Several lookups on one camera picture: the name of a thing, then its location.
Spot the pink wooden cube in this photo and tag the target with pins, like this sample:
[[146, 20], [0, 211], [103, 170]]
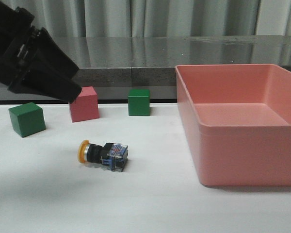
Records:
[[85, 106]]

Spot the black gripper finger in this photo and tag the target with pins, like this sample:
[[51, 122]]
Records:
[[47, 60], [49, 83]]

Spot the yellow push button switch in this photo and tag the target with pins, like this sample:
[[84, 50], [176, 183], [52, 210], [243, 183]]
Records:
[[112, 155]]

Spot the pink plastic bin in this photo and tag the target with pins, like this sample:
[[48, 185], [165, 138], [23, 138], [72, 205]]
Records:
[[237, 121]]

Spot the grey-green curtain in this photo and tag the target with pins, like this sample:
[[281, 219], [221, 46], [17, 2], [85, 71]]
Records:
[[159, 18]]

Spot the green wooden cube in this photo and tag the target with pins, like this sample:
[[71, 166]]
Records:
[[139, 102], [27, 119]]

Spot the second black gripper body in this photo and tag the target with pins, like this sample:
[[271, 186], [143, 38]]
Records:
[[14, 54]]

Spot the grey stone counter ledge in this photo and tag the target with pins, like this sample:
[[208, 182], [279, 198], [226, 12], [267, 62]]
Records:
[[114, 65]]

